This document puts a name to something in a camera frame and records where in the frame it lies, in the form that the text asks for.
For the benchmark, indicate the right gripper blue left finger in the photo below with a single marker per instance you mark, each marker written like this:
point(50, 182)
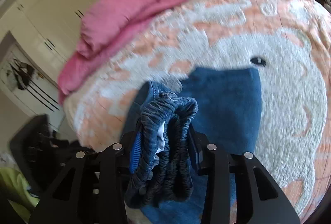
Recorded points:
point(135, 152)

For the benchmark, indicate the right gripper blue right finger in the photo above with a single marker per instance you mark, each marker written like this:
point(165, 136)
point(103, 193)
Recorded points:
point(194, 148)

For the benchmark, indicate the green sleeve left forearm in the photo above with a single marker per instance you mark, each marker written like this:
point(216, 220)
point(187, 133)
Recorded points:
point(17, 204)

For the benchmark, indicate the peach white patterned bedspread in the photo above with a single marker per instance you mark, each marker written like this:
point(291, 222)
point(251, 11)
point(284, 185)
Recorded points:
point(291, 36)

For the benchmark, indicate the cream wardrobe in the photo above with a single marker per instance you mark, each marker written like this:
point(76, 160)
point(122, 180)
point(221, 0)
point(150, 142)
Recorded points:
point(38, 37)

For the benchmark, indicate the blue jeans with lace hem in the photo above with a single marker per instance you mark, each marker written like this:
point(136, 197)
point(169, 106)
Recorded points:
point(223, 105)

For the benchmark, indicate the pink folded duvet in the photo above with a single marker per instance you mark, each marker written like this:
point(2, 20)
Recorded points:
point(105, 28)

